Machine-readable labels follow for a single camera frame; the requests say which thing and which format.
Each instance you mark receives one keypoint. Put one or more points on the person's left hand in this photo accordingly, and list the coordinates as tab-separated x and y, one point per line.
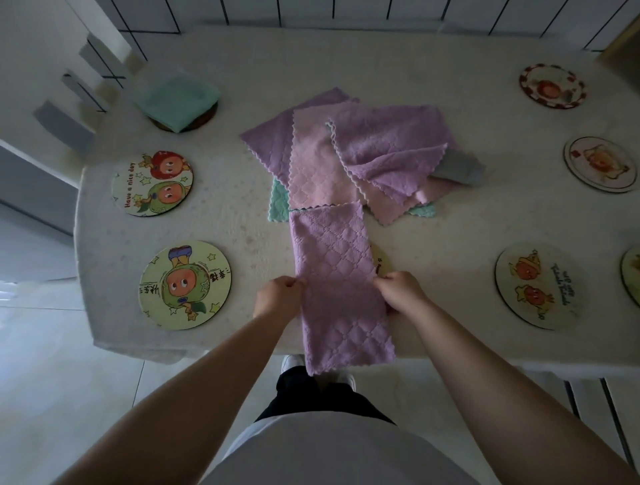
280	300

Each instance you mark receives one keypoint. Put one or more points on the grey cloth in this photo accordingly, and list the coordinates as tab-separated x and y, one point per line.
390	150

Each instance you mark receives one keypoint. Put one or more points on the cream strip cartoon coaster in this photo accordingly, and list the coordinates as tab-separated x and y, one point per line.
381	262

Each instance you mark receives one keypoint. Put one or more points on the white cabinet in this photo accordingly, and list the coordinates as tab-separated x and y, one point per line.
30	200

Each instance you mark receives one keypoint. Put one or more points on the person's left white shoe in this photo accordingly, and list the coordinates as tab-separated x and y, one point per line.
292	364

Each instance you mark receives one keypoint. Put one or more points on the cream speckled tablecloth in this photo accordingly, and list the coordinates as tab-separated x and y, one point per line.
500	210

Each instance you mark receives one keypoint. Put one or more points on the brown cartoon coaster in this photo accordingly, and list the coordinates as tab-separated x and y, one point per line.
207	117

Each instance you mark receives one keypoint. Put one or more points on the edge coaster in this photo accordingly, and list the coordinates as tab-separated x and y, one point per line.
632	275

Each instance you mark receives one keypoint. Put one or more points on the red rimmed small coaster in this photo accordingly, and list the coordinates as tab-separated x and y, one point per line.
552	86

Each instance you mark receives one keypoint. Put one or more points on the two peach figures coaster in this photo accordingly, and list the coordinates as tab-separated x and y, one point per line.
539	286

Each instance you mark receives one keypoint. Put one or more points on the person's right white shoe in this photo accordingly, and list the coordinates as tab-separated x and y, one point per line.
349	382

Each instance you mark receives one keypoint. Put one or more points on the person's white shoe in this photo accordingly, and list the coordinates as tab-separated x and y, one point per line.
349	382
292	364

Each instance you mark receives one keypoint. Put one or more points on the white cartoon coaster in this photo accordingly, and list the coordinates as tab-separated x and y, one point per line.
600	165

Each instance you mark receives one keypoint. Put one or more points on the person's white shirt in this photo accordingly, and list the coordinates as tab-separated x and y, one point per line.
340	454

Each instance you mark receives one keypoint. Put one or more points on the green character round coaster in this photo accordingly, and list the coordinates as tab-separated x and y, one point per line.
185	285

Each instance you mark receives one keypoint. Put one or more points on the person's right forearm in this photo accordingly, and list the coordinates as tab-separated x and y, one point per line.
510	399

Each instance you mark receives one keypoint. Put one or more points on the person's black trousers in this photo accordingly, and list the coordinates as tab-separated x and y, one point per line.
320	399

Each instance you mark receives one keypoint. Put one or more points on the have a nice day coaster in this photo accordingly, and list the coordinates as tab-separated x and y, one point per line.
152	183

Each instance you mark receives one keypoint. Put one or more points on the white slatted chair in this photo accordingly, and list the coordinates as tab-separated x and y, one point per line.
585	399
30	75

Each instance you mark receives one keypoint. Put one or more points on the person's left forearm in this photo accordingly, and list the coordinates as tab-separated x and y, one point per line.
190	409

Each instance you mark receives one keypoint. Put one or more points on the person's right hand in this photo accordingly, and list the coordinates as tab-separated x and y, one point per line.
405	292

